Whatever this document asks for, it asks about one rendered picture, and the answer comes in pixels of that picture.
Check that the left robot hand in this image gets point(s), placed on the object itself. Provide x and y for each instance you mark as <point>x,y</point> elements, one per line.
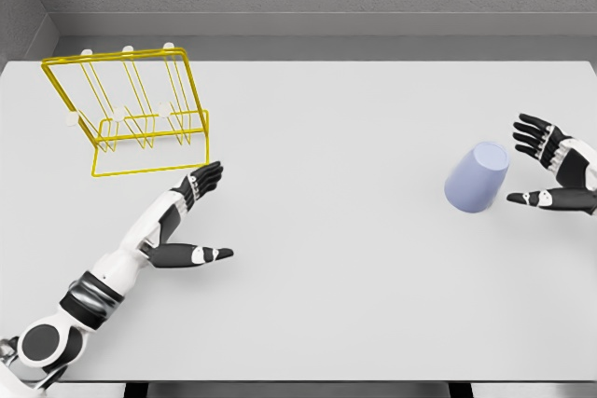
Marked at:
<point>158,218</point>

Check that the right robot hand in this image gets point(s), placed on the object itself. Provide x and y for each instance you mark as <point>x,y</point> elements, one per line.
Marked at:
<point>571,169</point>

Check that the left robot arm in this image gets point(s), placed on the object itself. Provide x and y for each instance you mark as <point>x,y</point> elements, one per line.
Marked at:
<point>79,305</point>

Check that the lavender plastic cup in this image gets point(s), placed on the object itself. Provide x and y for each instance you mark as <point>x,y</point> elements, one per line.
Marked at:
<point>473,181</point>

